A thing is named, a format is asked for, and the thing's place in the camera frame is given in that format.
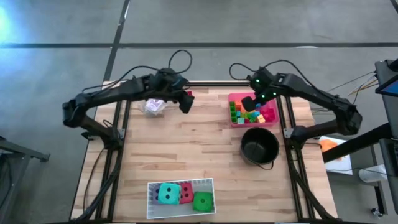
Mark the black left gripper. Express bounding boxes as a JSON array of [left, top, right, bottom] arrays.
[[148, 68, 196, 114]]

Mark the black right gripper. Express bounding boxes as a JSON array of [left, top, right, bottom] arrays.
[[241, 67, 280, 113]]

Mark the long green brick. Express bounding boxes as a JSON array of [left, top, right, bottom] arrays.
[[229, 101, 238, 123]]

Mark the red stepped brick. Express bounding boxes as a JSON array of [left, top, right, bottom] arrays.
[[263, 108, 277, 123]]

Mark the black bucket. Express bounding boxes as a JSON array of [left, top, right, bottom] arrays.
[[239, 126, 280, 170]]

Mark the red foam die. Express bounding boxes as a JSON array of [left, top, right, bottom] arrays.
[[179, 182, 195, 205]]

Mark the teal foam die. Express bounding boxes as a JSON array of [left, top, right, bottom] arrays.
[[157, 182, 182, 206]]

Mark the purple foam die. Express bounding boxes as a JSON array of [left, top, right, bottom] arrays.
[[150, 185, 161, 205]]

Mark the green foam die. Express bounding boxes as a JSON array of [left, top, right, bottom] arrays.
[[192, 191, 215, 213]]

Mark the pink plastic bin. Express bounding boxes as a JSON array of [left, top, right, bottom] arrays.
[[228, 92, 280, 129]]

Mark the clear plastic container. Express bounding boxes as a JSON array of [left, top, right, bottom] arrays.
[[138, 98, 170, 118]]

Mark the orange cloth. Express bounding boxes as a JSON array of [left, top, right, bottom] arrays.
[[319, 139, 343, 161]]

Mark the white paper sheet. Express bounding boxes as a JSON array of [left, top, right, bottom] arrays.
[[318, 136, 354, 175]]

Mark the black diagonal bar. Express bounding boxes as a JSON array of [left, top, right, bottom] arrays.
[[322, 123, 393, 164]]

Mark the tablet with blue screen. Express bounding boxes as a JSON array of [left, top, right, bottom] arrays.
[[375, 74, 398, 97]]

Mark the black equipment cart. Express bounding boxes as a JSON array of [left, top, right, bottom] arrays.
[[371, 58, 398, 215]]

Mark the black metal stand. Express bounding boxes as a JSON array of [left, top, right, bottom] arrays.
[[0, 133, 50, 218]]

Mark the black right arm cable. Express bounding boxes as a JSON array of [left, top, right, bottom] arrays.
[[229, 59, 315, 88]]

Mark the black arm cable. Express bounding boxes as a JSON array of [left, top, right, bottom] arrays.
[[229, 59, 315, 88], [82, 49, 193, 94]]

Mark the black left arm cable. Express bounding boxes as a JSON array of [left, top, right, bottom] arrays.
[[82, 49, 193, 94]]

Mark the grey wire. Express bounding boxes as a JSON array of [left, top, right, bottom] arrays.
[[309, 71, 377, 100]]

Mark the yellow wire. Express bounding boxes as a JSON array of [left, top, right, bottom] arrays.
[[335, 78, 379, 104]]

